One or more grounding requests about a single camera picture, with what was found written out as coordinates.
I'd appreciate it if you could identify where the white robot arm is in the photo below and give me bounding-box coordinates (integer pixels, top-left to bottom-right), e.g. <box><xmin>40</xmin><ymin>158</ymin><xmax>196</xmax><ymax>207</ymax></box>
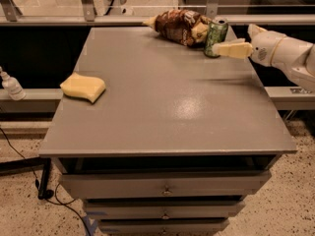
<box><xmin>212</xmin><ymin>24</ymin><xmax>315</xmax><ymax>91</ymax></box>

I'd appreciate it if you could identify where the middle grey drawer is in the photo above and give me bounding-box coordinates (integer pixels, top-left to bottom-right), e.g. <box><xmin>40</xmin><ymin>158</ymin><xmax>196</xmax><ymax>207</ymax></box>
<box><xmin>84</xmin><ymin>201</ymin><xmax>245</xmax><ymax>219</ymax></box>

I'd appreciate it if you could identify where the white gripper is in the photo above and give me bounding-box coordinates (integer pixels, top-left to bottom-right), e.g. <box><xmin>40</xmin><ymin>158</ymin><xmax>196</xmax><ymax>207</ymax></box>
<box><xmin>212</xmin><ymin>24</ymin><xmax>285</xmax><ymax>67</ymax></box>

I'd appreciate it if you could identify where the yellow sponge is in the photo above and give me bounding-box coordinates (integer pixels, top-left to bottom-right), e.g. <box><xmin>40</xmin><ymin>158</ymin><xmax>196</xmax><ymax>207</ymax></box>
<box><xmin>60</xmin><ymin>73</ymin><xmax>106</xmax><ymax>103</ymax></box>

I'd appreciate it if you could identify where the black floor cable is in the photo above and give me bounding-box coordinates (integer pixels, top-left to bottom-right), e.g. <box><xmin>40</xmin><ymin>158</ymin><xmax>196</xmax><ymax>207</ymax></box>
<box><xmin>0</xmin><ymin>125</ymin><xmax>94</xmax><ymax>236</ymax></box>

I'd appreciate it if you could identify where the top grey drawer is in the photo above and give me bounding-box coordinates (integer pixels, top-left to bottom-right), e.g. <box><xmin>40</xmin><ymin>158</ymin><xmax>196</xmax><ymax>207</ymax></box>
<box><xmin>61</xmin><ymin>170</ymin><xmax>271</xmax><ymax>199</ymax></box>

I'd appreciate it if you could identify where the grey drawer cabinet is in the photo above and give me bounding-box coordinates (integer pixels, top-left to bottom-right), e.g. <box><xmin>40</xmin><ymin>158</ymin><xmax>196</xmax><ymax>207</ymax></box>
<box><xmin>38</xmin><ymin>26</ymin><xmax>299</xmax><ymax>236</ymax></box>

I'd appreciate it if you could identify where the grey metal rail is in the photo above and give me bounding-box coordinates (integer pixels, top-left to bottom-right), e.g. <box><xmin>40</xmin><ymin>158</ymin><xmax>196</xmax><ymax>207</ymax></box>
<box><xmin>0</xmin><ymin>15</ymin><xmax>315</xmax><ymax>28</ymax></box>

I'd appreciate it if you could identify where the black table leg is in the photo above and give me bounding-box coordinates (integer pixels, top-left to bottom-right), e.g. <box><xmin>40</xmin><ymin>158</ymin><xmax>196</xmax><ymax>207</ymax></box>
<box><xmin>38</xmin><ymin>158</ymin><xmax>54</xmax><ymax>200</ymax></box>

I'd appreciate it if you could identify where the green soda can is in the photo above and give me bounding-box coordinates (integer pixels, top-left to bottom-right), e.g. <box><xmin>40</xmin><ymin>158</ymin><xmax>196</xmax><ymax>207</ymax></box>
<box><xmin>204</xmin><ymin>16</ymin><xmax>228</xmax><ymax>58</ymax></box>

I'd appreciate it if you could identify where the white spray bottle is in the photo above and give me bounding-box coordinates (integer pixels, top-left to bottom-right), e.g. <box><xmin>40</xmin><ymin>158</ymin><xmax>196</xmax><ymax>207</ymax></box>
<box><xmin>0</xmin><ymin>67</ymin><xmax>26</xmax><ymax>100</ymax></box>

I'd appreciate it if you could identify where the grey drawer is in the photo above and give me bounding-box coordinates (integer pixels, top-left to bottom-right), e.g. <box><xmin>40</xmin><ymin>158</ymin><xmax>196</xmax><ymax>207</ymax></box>
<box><xmin>98</xmin><ymin>218</ymin><xmax>229</xmax><ymax>234</ymax></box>
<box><xmin>84</xmin><ymin>201</ymin><xmax>245</xmax><ymax>219</ymax></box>
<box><xmin>61</xmin><ymin>170</ymin><xmax>271</xmax><ymax>199</ymax></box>

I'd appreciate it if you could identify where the bottom grey drawer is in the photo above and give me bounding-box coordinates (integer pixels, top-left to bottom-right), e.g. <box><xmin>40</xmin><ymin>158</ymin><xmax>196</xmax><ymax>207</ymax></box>
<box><xmin>98</xmin><ymin>218</ymin><xmax>229</xmax><ymax>234</ymax></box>

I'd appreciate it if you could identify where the brown chip bag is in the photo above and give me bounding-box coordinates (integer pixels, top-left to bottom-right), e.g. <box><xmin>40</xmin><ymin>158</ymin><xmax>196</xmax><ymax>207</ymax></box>
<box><xmin>143</xmin><ymin>9</ymin><xmax>212</xmax><ymax>46</ymax></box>

